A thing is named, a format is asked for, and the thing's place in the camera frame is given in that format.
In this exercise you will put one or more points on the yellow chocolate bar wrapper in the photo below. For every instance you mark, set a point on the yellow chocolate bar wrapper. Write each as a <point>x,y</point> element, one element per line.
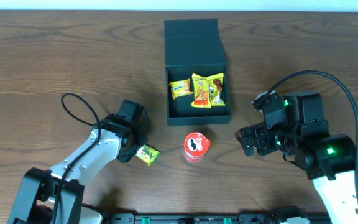
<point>215,89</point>

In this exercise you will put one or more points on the yellow orange biscuit packet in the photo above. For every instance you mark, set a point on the yellow orange biscuit packet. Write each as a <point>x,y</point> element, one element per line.
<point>201,92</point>

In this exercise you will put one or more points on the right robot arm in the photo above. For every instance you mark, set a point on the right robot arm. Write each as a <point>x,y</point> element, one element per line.
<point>330,163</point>

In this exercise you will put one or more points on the green yellow snack packet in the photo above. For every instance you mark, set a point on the green yellow snack packet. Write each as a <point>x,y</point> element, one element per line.
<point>148,154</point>

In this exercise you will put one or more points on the small yellow snack packet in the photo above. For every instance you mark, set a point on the small yellow snack packet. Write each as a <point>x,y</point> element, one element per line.
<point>180,88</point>

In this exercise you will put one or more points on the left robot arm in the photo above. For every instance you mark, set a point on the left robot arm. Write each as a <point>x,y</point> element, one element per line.
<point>55,195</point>

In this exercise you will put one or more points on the red Pringles can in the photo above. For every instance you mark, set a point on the red Pringles can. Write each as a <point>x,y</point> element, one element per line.
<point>196,146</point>

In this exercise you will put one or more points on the dark green open box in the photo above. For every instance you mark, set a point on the dark green open box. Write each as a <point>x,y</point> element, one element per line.
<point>193,46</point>

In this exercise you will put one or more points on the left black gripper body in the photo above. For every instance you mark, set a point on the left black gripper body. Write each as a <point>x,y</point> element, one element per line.
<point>129,154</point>

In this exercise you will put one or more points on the black mounting rail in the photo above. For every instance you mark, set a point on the black mounting rail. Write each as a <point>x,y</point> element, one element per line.
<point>185,217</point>

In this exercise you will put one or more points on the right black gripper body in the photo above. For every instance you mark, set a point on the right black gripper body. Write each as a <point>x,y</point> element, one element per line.
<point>258,139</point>

